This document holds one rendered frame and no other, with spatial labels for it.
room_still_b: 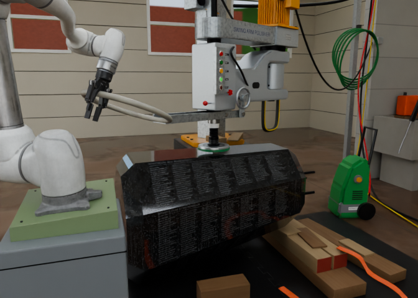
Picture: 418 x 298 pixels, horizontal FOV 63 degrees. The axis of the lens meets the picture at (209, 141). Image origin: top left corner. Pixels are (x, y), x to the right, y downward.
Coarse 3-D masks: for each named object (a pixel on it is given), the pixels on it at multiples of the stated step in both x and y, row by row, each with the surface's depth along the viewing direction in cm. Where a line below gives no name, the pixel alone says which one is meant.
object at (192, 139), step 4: (184, 136) 329; (188, 136) 329; (192, 136) 329; (196, 136) 329; (228, 136) 329; (184, 140) 324; (188, 140) 311; (192, 140) 309; (196, 140) 309; (200, 140) 309; (204, 140) 309; (240, 140) 309; (192, 144) 300; (196, 144) 296; (232, 144) 306; (236, 144) 308; (240, 144) 309
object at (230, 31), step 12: (204, 24) 208; (216, 24) 207; (228, 24) 213; (240, 24) 220; (252, 24) 229; (204, 36) 209; (216, 36) 209; (228, 36) 214; (240, 36) 222; (252, 36) 230; (264, 36) 240; (276, 36) 248; (288, 36) 258; (264, 48) 260; (276, 48) 257; (288, 48) 275
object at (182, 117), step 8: (184, 112) 217; (192, 112) 222; (200, 112) 227; (208, 112) 218; (216, 112) 222; (224, 112) 227; (232, 112) 233; (176, 120) 199; (184, 120) 203; (192, 120) 208; (200, 120) 213
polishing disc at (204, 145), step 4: (200, 144) 234; (204, 144) 234; (220, 144) 234; (224, 144) 234; (228, 144) 234; (200, 148) 227; (204, 148) 225; (208, 148) 223; (212, 148) 222; (216, 148) 223; (220, 148) 223; (224, 148) 225
